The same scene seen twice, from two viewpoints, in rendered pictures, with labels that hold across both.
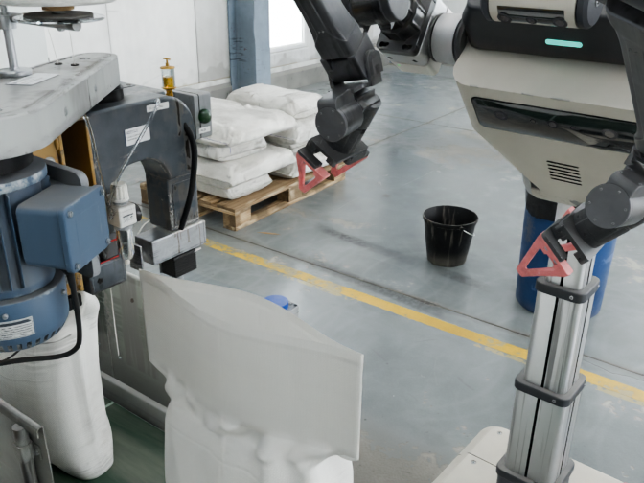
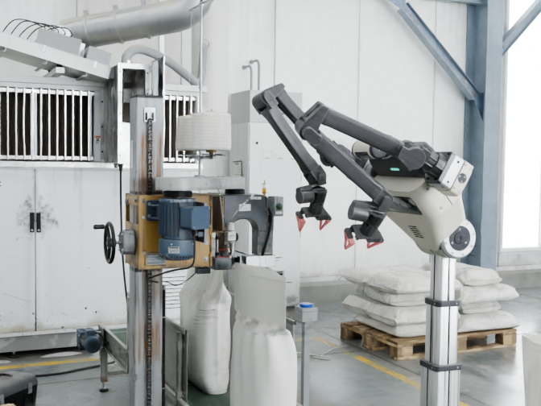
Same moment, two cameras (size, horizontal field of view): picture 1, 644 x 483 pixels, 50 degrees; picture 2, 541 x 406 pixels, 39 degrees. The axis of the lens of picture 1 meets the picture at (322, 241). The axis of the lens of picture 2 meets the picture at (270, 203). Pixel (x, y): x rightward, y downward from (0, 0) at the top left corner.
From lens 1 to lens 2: 215 cm
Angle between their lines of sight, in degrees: 35
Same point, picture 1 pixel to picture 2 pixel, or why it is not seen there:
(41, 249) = (184, 221)
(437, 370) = not seen: outside the picture
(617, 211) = (352, 212)
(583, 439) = not seen: outside the picture
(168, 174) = (258, 228)
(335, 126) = (300, 197)
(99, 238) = (204, 223)
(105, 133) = (230, 204)
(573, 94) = (394, 188)
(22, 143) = (186, 187)
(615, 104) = (402, 190)
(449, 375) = not seen: outside the picture
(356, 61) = (312, 174)
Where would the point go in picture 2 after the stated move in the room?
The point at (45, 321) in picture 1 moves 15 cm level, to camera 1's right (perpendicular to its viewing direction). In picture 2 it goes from (183, 250) to (215, 253)
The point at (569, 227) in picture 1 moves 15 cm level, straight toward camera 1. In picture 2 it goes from (355, 226) to (324, 229)
